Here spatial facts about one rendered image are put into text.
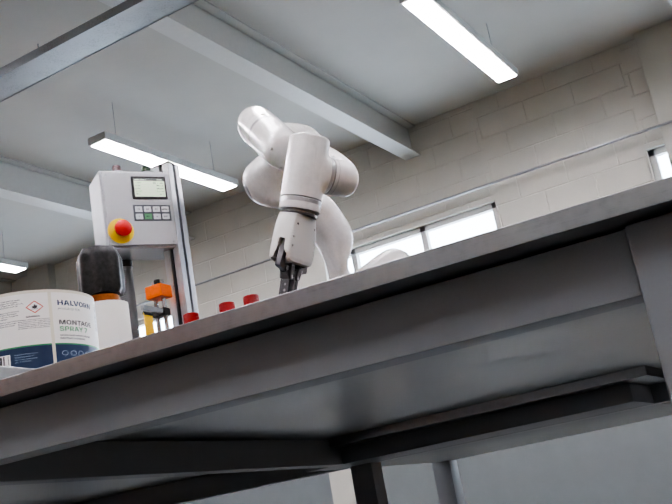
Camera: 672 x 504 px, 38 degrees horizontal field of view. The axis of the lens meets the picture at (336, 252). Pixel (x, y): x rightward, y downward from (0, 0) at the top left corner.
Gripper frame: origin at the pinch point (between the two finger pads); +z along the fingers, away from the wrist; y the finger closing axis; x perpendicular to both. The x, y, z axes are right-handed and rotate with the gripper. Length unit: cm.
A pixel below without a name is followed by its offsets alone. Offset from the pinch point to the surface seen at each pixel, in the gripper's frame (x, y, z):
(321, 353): 54, 81, 13
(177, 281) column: -37.1, -12.3, -0.7
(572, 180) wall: -97, -544, -152
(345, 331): 56, 81, 11
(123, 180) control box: -50, -3, -22
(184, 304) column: -34.2, -12.3, 4.4
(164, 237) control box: -40.8, -9.7, -10.2
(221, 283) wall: -415, -561, -51
